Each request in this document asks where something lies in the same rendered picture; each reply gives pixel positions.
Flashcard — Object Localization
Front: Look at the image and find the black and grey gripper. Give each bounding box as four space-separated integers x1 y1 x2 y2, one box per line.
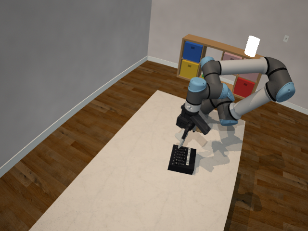
175 103 199 148

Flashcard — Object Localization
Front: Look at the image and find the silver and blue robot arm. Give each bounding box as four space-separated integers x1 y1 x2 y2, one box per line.
185 56 295 126

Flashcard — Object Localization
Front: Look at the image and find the black lighting desk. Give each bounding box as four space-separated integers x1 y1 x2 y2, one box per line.
168 145 196 175

